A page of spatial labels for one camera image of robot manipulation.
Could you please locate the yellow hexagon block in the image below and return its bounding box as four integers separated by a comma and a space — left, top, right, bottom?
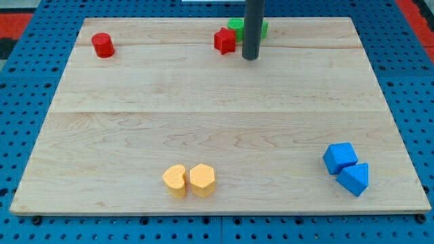
189, 163, 216, 198

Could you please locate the light wooden board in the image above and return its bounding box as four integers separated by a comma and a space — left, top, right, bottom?
10, 17, 431, 216

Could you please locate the yellow heart block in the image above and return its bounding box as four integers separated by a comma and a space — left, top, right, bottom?
162, 164, 186, 199

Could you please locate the red star block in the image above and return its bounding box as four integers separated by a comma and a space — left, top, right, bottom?
214, 27, 236, 55

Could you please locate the green cylinder block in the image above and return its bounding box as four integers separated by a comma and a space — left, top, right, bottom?
227, 18, 244, 42

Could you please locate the green star block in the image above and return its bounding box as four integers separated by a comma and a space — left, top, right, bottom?
260, 20, 269, 39

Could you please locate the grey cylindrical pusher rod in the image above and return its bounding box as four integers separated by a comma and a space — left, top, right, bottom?
242, 0, 265, 60

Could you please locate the blue cube block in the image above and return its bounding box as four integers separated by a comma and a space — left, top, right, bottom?
323, 142, 358, 175

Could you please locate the red cylinder block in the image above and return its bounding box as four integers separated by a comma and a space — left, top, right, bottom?
91, 33, 115, 58

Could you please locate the blue triangle block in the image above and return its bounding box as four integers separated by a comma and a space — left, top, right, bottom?
336, 163, 369, 197

